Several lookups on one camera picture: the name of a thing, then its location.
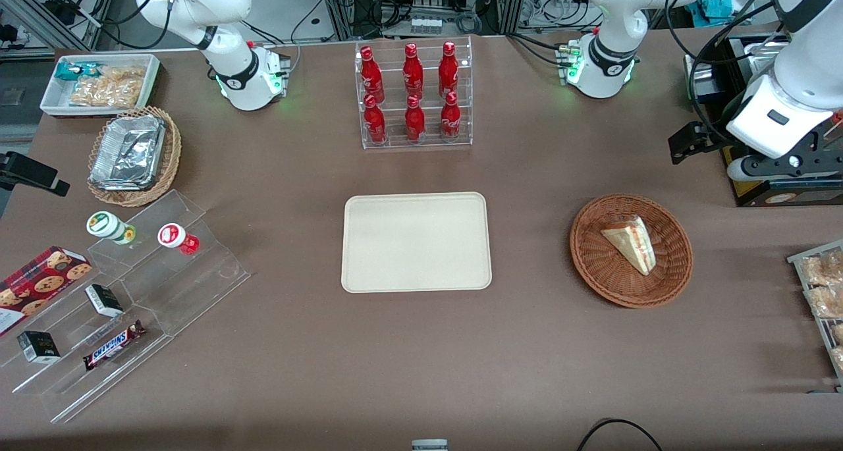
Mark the bagged bread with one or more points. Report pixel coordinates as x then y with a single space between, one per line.
826 301
823 270

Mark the clear acrylic stepped stand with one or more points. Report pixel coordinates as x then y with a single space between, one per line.
184 293

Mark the white plastic bin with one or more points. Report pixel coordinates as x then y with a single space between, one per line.
56 99

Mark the clear bag of chips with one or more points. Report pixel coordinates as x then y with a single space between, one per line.
108 89

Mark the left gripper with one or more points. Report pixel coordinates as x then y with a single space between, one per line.
712 134

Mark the teal snack packet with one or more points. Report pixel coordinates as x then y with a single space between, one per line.
69 70

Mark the white power strip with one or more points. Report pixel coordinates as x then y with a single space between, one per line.
426 25

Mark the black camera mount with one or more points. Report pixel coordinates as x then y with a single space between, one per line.
29 172

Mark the green lid drink bottle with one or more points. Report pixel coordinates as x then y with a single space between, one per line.
105 226

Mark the beige plastic tray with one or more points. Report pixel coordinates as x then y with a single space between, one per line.
416 242

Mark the red cookie box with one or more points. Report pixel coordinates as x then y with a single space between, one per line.
39 283

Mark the light wicker basket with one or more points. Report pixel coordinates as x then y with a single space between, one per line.
170 155

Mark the small black box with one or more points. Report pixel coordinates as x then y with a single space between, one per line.
104 300
38 347

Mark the teal plastic bag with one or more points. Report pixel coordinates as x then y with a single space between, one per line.
724 3

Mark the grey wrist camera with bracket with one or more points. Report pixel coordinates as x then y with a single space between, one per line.
777 168

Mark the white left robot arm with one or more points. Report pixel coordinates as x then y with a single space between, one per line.
609 16

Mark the black food warmer machine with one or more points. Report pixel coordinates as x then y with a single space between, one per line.
784 193

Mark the clear acrylic bottle rack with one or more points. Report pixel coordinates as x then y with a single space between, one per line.
415 143

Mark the small grey device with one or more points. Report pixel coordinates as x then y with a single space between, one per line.
429 445

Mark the triangular sandwich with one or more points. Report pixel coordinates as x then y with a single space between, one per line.
632 243

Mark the brown wicker basket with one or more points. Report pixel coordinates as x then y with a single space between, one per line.
612 280

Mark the tray of packaged pastries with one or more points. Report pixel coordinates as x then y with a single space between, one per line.
800 266

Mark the aluminium foil tray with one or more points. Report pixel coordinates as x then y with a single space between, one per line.
128 151

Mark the red cola bottle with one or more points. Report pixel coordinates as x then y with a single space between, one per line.
450 118
375 123
413 72
448 69
372 76
415 122

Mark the snickers chocolate bar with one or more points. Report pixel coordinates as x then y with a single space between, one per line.
113 345

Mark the red lid drink bottle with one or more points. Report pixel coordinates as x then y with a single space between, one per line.
174 236

